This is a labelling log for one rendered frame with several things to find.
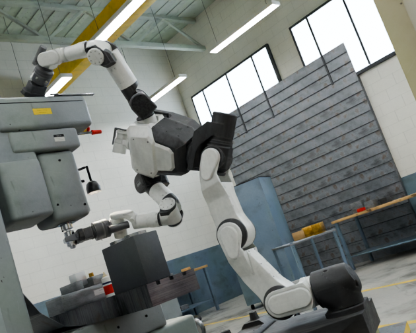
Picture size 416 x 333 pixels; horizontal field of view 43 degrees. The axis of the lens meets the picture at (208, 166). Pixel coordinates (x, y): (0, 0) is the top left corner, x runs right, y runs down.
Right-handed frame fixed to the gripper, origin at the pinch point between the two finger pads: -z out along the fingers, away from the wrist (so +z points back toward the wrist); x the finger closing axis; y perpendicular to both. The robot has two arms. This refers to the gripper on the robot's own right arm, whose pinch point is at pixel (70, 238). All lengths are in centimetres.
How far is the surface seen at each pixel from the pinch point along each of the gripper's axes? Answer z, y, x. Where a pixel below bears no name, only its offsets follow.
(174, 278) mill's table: 22, 32, 57
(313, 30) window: 610, -301, -500
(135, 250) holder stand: 13, 17, 50
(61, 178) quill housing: 2.4, -25.9, 9.9
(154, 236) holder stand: 23, 14, 47
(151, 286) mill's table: 12, 32, 61
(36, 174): -8.3, -28.9, 16.0
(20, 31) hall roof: 135, -496, -717
